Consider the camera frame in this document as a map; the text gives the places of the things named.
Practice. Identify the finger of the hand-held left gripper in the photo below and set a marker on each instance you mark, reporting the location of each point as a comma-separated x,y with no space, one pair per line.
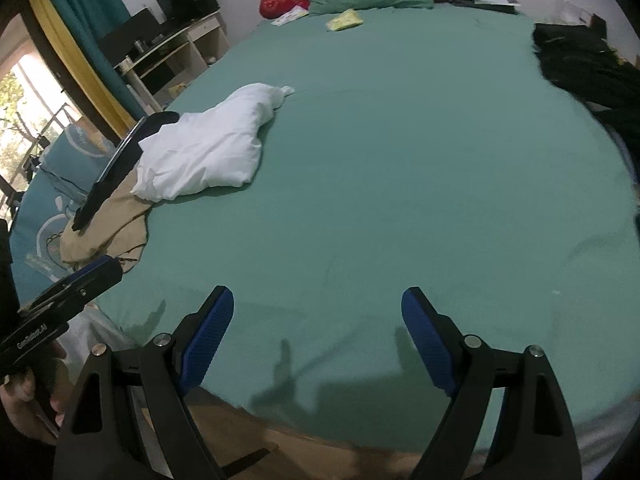
97,284
87,271

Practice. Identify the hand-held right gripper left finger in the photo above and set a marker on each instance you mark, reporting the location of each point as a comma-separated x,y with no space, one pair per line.
210,335

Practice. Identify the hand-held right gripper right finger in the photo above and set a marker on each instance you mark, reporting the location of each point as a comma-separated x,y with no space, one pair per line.
425,335

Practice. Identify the white garment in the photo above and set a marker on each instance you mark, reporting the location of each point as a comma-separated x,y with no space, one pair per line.
200,155

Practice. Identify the pile of black clothes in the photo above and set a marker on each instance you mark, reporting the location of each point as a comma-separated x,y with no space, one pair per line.
585,65

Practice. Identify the person's left hand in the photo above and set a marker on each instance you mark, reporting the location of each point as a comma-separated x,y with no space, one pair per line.
22,405

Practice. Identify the beige garment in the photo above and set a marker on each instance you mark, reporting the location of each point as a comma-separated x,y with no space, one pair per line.
115,225

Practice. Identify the teal printed cushion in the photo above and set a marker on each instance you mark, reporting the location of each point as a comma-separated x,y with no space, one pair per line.
55,195

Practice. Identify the black glossy cloth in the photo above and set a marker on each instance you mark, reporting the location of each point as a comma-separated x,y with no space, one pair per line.
120,160

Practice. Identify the bed with green sheet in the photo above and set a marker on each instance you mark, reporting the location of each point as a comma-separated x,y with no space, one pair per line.
375,185

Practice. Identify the window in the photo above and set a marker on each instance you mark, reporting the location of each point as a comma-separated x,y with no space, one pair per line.
25,110

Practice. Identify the yellow curtain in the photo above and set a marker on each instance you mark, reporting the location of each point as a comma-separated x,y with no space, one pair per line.
75,70

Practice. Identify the light wooden desk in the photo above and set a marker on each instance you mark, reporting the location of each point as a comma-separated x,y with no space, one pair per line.
200,45

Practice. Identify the teal curtain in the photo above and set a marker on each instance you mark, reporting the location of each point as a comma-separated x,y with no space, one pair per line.
85,15

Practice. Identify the yellow packet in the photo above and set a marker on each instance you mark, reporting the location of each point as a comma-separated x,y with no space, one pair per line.
345,20

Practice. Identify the white paper leaflet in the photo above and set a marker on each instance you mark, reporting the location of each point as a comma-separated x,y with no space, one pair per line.
290,16

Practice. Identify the white cardboard box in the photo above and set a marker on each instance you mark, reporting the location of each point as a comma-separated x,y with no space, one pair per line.
577,12

